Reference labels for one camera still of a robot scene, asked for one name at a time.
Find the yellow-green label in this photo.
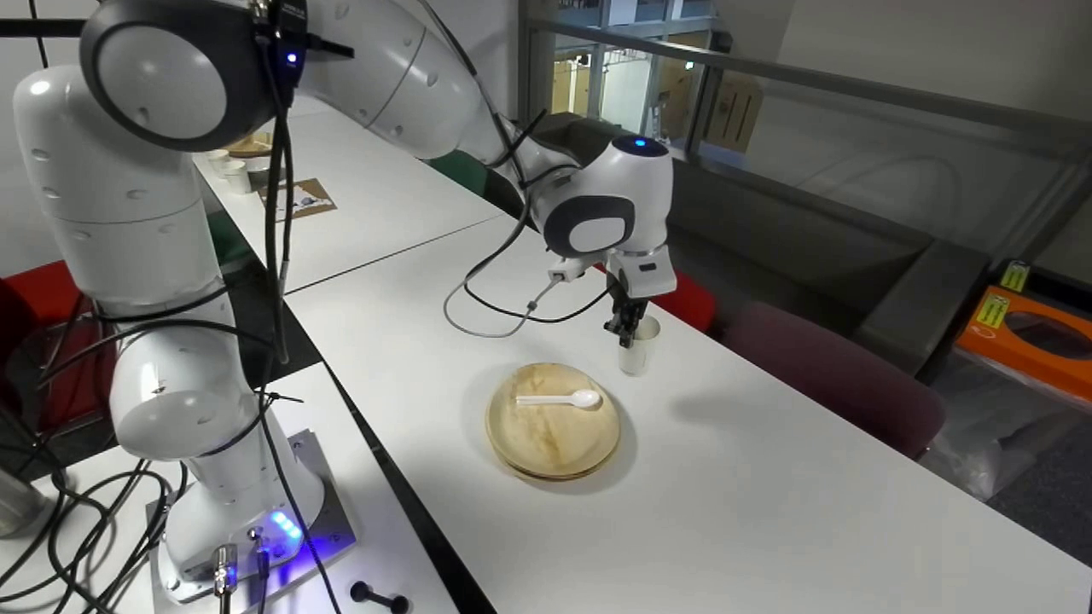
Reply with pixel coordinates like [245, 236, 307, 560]
[996, 261, 1033, 296]

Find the red chair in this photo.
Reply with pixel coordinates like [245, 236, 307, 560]
[0, 258, 115, 441]

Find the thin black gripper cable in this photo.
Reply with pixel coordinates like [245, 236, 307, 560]
[440, 106, 618, 341]

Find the grey metal railing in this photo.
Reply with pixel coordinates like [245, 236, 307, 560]
[521, 11, 1092, 267]

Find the brown card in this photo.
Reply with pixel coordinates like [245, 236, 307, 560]
[263, 176, 342, 222]

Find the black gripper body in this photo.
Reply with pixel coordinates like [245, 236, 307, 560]
[603, 250, 682, 312]

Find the round wooden plate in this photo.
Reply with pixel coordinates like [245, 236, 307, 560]
[486, 358, 629, 485]

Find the white plastic spoon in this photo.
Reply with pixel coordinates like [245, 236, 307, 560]
[513, 389, 609, 416]

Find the red cushion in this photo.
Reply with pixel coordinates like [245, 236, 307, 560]
[656, 272, 725, 337]

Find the green chair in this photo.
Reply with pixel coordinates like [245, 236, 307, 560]
[428, 146, 506, 204]

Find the grey sofa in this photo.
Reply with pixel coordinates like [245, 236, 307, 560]
[533, 110, 992, 379]

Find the black overhead bar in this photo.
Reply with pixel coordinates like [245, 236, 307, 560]
[0, 13, 88, 37]

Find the yellow paper sign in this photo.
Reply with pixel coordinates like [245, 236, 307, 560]
[703, 77, 768, 159]

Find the maroon chair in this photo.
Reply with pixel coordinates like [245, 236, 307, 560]
[712, 296, 949, 464]

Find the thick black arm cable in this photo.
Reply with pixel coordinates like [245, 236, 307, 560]
[45, 21, 343, 614]

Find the small black dumbbell-shaped knob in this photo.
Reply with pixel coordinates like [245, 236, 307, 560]
[347, 579, 409, 614]

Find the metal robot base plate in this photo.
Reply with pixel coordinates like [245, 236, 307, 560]
[149, 427, 359, 608]

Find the orange box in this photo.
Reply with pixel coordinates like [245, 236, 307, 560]
[951, 283, 1092, 406]

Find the black cable bundle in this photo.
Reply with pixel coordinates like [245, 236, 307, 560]
[0, 459, 191, 614]

